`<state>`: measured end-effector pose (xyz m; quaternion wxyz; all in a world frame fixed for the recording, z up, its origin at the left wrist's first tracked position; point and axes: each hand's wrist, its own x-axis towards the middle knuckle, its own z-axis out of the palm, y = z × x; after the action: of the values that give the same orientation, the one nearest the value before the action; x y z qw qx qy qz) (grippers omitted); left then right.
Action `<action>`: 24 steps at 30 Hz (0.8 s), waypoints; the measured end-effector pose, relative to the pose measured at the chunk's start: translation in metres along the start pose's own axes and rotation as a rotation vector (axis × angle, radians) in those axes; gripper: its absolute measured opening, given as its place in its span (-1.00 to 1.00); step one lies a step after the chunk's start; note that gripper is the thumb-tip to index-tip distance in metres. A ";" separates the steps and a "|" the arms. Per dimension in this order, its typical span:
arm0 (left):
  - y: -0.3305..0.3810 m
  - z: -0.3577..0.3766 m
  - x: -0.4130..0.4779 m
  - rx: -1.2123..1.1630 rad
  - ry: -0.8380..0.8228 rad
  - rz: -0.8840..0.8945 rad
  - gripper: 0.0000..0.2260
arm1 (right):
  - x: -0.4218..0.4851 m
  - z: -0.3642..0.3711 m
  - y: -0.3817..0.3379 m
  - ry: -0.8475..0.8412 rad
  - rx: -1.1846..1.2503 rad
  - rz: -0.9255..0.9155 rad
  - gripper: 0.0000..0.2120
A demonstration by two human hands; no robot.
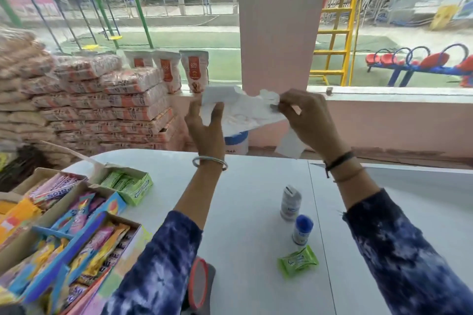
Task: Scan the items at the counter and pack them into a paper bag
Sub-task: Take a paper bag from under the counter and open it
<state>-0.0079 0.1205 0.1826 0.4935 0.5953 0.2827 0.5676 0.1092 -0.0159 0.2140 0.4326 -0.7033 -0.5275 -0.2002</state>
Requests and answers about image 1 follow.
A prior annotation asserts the person's right hand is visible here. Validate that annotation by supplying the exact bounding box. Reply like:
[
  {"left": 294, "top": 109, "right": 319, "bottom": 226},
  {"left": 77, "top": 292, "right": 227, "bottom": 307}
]
[{"left": 277, "top": 89, "right": 350, "bottom": 164}]

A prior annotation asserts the person's left hand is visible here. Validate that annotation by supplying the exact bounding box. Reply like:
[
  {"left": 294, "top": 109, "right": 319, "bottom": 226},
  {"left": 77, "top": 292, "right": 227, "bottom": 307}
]
[{"left": 184, "top": 96, "right": 226, "bottom": 160}]

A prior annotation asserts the white plastic bag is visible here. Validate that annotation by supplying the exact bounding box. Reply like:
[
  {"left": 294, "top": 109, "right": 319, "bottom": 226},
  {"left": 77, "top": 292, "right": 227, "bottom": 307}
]
[{"left": 199, "top": 85, "right": 307, "bottom": 159}]

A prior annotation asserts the small white bottle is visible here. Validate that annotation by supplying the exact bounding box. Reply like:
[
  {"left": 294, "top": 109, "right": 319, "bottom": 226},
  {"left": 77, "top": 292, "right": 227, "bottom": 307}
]
[{"left": 280, "top": 185, "right": 302, "bottom": 221}]

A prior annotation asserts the blue bottle with white body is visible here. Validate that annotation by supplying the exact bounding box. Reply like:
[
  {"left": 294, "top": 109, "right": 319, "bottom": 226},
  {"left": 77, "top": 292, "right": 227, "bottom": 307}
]
[{"left": 292, "top": 214, "right": 314, "bottom": 246}]

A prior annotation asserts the green candy packet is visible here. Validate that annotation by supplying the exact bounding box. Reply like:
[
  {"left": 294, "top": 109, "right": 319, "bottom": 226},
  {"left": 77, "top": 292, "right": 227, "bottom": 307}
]
[{"left": 277, "top": 245, "right": 319, "bottom": 278}]

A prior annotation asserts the person's left forearm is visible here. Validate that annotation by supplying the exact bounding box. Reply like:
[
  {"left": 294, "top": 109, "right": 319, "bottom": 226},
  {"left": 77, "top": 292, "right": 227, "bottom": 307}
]
[{"left": 101, "top": 157, "right": 228, "bottom": 315}]

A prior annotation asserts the person's right forearm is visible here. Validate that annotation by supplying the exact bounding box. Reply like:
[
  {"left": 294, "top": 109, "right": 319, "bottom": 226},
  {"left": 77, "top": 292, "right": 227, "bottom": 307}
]
[{"left": 325, "top": 157, "right": 473, "bottom": 315}]

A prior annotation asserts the silver bangle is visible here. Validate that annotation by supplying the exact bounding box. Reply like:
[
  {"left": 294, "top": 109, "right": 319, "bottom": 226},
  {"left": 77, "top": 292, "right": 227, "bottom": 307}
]
[{"left": 192, "top": 156, "right": 229, "bottom": 171}]

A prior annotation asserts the white container with blue lid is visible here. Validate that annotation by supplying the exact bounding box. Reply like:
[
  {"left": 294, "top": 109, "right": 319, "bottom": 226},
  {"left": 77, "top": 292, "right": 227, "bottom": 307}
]
[{"left": 223, "top": 130, "right": 249, "bottom": 156}]

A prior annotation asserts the black wristband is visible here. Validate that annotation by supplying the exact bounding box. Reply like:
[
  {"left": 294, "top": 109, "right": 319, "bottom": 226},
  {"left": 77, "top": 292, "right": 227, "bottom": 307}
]
[{"left": 324, "top": 151, "right": 355, "bottom": 179}]

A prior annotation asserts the white table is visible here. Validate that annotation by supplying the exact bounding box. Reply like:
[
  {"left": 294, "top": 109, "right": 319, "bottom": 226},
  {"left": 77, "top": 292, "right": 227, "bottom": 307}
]
[{"left": 61, "top": 148, "right": 473, "bottom": 315}]

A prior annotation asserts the white orange pet food pouch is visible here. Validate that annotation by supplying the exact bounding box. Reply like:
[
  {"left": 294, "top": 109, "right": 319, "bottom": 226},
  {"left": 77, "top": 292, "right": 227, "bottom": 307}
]
[
  {"left": 179, "top": 50, "right": 210, "bottom": 95},
  {"left": 152, "top": 50, "right": 182, "bottom": 95},
  {"left": 124, "top": 50, "right": 154, "bottom": 69}
]

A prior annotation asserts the cardboard box of green packets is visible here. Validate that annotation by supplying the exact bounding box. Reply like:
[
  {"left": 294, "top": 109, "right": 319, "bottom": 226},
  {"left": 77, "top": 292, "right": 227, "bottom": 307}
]
[{"left": 40, "top": 140, "right": 154, "bottom": 207}]

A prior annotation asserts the yellow metal ladder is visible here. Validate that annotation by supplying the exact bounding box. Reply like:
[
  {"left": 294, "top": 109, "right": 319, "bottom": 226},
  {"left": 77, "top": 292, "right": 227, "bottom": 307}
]
[{"left": 309, "top": 0, "right": 365, "bottom": 87}]

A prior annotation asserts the stack of orange-white sacks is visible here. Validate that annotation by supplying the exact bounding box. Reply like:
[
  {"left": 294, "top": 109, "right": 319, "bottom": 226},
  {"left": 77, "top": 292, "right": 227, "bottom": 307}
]
[{"left": 0, "top": 29, "right": 185, "bottom": 168}]

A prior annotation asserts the red and blue seesaw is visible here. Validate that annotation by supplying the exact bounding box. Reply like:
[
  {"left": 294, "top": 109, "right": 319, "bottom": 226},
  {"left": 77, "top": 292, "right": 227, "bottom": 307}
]
[{"left": 365, "top": 43, "right": 473, "bottom": 89}]

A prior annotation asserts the blue-edged box of candy packets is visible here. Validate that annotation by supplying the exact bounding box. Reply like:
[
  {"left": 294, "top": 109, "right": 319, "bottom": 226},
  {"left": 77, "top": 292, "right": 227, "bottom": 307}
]
[{"left": 0, "top": 182, "right": 128, "bottom": 249}]

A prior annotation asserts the black barcode scanner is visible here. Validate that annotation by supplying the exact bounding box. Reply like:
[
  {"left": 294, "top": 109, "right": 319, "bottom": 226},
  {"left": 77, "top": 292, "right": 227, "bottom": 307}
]
[{"left": 181, "top": 257, "right": 217, "bottom": 315}]

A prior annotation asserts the cardboard box of candy rolls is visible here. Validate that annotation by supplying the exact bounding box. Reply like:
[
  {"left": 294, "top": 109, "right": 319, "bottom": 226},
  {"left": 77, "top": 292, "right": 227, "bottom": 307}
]
[{"left": 11, "top": 167, "right": 89, "bottom": 212}]

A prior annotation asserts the pastel box of candy bars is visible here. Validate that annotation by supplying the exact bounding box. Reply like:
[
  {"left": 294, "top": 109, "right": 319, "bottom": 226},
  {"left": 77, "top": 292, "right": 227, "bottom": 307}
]
[{"left": 0, "top": 211, "right": 148, "bottom": 315}]

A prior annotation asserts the yellow playground panel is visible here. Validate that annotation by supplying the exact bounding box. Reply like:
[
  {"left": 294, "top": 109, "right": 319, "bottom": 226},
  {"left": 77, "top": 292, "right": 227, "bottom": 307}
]
[{"left": 430, "top": 4, "right": 460, "bottom": 31}]

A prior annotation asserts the black plastic crate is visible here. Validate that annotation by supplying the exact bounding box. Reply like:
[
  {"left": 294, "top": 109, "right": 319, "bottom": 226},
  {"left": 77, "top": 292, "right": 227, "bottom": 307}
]
[{"left": 0, "top": 145, "right": 49, "bottom": 192}]

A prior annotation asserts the yellow box of candy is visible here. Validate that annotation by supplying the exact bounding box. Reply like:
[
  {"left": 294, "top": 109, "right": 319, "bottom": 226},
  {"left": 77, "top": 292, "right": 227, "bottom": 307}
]
[{"left": 0, "top": 192, "right": 43, "bottom": 245}]

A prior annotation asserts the brown thread bracelet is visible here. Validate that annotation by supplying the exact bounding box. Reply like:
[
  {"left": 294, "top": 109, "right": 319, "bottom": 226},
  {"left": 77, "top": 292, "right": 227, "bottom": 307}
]
[{"left": 334, "top": 167, "right": 367, "bottom": 183}]

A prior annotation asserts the green swing frame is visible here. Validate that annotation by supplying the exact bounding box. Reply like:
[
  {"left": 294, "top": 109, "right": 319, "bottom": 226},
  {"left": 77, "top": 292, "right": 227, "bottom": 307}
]
[{"left": 0, "top": 0, "right": 154, "bottom": 53}]

